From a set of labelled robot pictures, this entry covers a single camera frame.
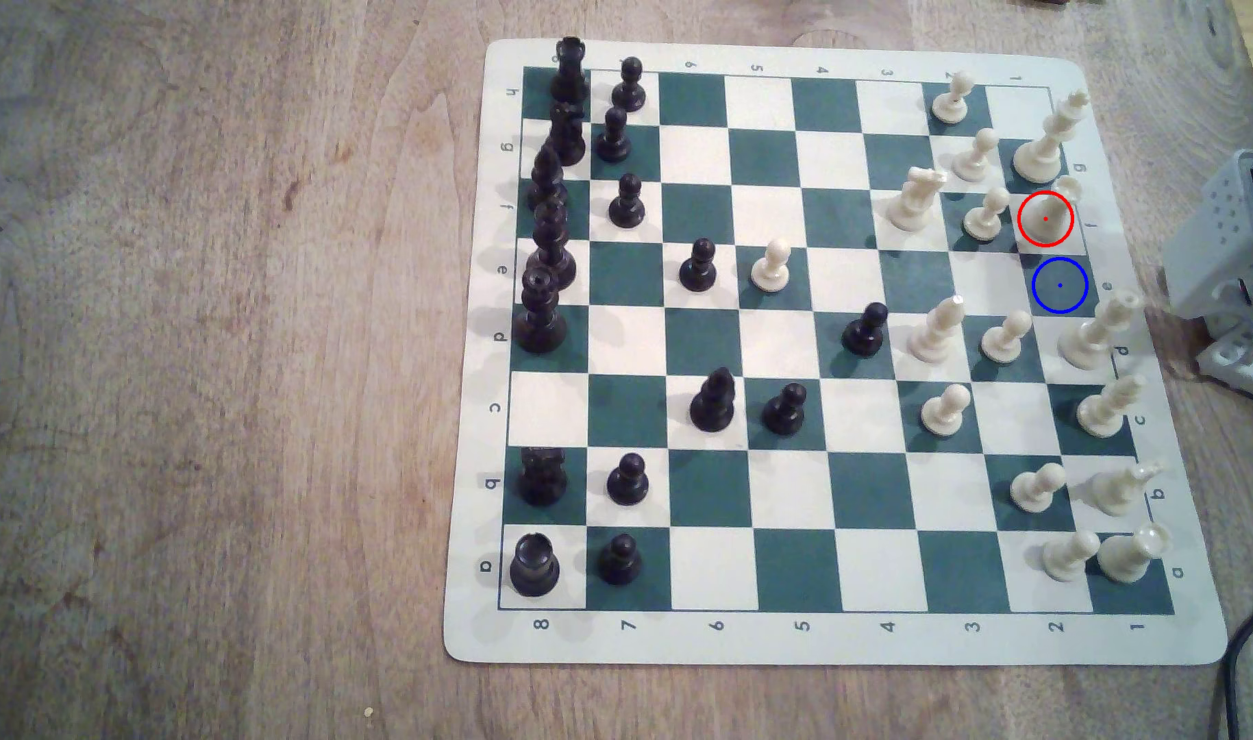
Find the white chess queen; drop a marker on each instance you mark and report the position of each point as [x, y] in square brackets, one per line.
[1094, 334]

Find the white chess knight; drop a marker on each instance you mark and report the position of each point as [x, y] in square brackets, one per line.
[1119, 489]
[912, 200]

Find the white chess pawn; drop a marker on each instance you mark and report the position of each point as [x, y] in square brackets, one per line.
[1066, 556]
[952, 101]
[771, 265]
[986, 216]
[1005, 338]
[1035, 489]
[975, 156]
[944, 411]

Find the white chess rook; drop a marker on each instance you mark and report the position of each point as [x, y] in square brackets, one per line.
[1053, 211]
[1130, 555]

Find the black chess pawn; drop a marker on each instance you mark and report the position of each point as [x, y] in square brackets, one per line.
[614, 138]
[866, 332]
[784, 411]
[619, 562]
[627, 203]
[628, 86]
[699, 267]
[627, 482]

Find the black chess queen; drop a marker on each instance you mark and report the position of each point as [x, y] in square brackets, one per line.
[540, 314]

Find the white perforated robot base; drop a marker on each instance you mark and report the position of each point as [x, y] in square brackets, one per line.
[1243, 365]

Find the black chess bishop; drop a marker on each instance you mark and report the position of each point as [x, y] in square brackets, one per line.
[712, 403]
[547, 180]

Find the white chess bishop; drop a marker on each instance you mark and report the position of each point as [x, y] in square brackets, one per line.
[1107, 407]
[934, 331]

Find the green and white chess mat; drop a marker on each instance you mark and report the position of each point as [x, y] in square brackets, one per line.
[780, 488]

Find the white chess king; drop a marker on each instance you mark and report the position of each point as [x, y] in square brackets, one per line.
[1042, 149]

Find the black chess rook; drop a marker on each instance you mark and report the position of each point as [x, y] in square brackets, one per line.
[535, 565]
[569, 72]

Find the black chess knight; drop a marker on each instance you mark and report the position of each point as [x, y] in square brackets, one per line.
[567, 136]
[543, 478]

